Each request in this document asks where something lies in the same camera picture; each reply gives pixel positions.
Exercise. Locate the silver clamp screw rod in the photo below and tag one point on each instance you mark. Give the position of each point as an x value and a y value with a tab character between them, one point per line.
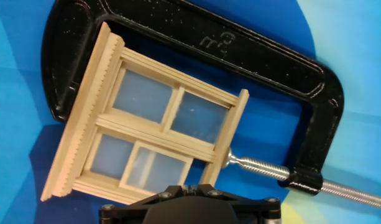
264	169

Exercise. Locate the blue mountain print tablecloth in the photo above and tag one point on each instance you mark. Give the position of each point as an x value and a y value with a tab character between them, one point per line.
348	77

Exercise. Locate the wooden miniature window frame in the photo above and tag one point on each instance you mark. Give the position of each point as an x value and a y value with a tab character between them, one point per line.
81	118

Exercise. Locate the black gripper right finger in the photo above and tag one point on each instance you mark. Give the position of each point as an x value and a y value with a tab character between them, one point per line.
252	207

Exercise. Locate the black cast C-clamp frame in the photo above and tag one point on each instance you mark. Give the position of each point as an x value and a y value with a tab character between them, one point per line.
177	28

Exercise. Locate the small wooden sliding sash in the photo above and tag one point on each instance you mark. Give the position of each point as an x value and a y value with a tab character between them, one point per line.
165	172

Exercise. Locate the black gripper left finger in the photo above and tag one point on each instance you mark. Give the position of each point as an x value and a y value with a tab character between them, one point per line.
131	208

